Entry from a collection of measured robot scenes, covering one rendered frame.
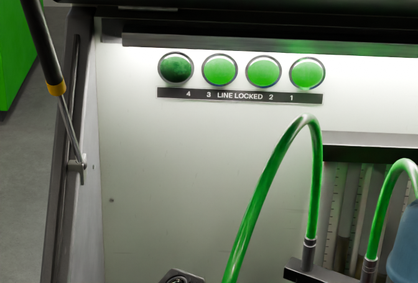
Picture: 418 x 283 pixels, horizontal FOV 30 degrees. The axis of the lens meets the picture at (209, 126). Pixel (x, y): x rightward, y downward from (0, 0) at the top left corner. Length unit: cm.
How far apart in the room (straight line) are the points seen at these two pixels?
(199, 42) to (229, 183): 25
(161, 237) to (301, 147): 27
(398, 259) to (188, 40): 60
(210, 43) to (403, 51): 25
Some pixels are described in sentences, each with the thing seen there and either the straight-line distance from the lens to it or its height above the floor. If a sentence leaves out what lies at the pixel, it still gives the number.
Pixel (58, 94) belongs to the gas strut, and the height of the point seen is 145.
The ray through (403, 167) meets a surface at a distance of 92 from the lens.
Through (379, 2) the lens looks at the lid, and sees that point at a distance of 97.
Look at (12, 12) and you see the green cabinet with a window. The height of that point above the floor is 47.
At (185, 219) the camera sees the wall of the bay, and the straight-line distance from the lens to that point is 121.
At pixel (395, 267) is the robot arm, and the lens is 49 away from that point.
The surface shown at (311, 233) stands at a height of 117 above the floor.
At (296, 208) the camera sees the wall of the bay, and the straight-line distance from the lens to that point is 120.
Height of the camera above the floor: 186
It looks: 31 degrees down
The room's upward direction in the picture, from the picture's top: 2 degrees clockwise
